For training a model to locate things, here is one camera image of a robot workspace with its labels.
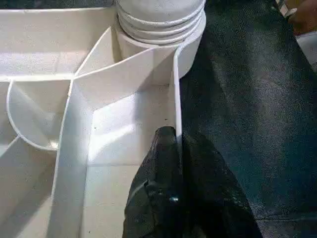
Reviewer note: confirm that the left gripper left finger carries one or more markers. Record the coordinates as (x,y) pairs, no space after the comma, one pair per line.
(156,198)

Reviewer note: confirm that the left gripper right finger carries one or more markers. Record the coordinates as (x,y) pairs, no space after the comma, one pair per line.
(213,198)

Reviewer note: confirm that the white plastic table top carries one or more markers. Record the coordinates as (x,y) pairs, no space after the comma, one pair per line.
(74,114)

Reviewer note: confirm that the white plastic table leg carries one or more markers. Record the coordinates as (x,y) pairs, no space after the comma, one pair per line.
(161,15)

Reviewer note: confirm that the black work mat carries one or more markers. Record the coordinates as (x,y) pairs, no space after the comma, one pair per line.
(247,109)

